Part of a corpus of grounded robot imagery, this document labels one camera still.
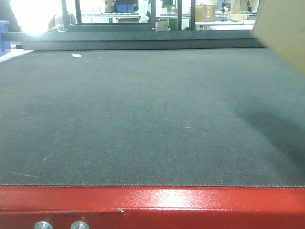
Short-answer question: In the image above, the blue plastic crate left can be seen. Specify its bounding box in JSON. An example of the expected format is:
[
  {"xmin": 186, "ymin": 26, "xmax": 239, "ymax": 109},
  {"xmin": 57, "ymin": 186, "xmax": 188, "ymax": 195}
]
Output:
[{"xmin": 0, "ymin": 20, "xmax": 12, "ymax": 53}]

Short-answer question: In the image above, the right silver knob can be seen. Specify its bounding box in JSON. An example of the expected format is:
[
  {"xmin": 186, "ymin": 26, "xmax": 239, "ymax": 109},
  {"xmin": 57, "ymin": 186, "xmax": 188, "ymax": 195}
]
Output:
[{"xmin": 71, "ymin": 221, "xmax": 90, "ymax": 229}]

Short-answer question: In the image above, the tall brown cardboard box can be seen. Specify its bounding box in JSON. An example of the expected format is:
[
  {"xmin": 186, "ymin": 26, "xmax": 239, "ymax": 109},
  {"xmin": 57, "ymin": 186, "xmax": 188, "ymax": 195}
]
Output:
[{"xmin": 252, "ymin": 0, "xmax": 305, "ymax": 76}]

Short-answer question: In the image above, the black conveyor belt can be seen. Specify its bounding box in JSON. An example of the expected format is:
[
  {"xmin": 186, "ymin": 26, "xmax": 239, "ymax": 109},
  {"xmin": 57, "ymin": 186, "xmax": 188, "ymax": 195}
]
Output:
[{"xmin": 0, "ymin": 48, "xmax": 305, "ymax": 187}]

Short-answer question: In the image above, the white paper scrap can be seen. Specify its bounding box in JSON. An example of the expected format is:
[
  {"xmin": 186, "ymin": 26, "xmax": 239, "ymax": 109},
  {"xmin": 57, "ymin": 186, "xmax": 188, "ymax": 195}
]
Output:
[{"xmin": 72, "ymin": 53, "xmax": 81, "ymax": 58}]

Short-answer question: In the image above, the taped cardboard box background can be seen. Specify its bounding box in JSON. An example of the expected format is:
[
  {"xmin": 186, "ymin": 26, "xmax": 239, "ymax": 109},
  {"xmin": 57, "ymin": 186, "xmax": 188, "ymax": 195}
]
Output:
[{"xmin": 195, "ymin": 4, "xmax": 216, "ymax": 22}]

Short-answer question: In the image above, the blue storage bins background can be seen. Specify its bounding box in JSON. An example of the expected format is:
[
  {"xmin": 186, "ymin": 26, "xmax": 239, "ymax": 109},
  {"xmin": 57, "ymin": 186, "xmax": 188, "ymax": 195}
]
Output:
[{"xmin": 115, "ymin": 4, "xmax": 134, "ymax": 13}]

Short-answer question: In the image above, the left silver knob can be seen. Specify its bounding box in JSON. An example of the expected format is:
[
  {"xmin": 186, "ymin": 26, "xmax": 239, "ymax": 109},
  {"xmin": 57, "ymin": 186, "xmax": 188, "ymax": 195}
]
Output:
[{"xmin": 34, "ymin": 221, "xmax": 53, "ymax": 229}]

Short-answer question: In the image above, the red conveyor frame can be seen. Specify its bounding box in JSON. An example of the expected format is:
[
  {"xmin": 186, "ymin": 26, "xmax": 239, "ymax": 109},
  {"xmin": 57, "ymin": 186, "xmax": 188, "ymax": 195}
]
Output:
[{"xmin": 0, "ymin": 186, "xmax": 305, "ymax": 229}]

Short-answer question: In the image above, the dark metal conveyor rail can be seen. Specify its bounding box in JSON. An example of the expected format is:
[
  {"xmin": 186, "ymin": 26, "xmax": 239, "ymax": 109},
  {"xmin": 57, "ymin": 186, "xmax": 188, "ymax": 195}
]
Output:
[{"xmin": 1, "ymin": 30, "xmax": 264, "ymax": 51}]

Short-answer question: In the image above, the silver knob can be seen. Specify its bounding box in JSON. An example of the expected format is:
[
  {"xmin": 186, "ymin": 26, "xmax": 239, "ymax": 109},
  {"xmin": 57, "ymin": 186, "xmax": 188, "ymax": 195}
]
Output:
[
  {"xmin": 34, "ymin": 221, "xmax": 53, "ymax": 229},
  {"xmin": 71, "ymin": 221, "xmax": 90, "ymax": 229}
]

